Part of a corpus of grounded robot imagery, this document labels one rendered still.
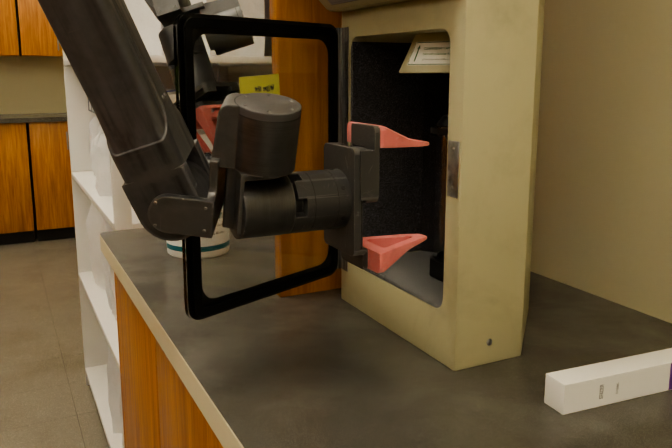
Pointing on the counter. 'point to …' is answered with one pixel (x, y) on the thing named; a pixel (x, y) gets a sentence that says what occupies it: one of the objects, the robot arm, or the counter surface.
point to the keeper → (453, 168)
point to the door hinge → (343, 100)
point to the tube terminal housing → (474, 156)
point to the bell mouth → (428, 54)
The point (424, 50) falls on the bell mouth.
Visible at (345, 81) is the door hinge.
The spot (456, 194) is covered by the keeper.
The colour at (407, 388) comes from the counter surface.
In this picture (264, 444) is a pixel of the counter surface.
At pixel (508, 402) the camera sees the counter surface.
